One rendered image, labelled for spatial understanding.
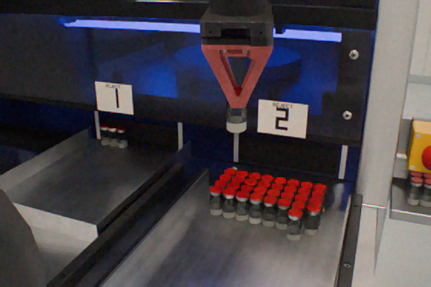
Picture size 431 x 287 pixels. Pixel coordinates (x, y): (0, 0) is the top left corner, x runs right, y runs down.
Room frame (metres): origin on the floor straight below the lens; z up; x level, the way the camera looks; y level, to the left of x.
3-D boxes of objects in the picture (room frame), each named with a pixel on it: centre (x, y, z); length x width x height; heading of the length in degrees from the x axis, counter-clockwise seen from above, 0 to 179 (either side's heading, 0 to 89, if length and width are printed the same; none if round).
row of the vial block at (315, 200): (0.60, -0.08, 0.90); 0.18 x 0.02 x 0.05; 68
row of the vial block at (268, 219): (0.58, -0.07, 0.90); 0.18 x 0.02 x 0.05; 68
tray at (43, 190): (0.72, 0.23, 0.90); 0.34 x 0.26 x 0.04; 159
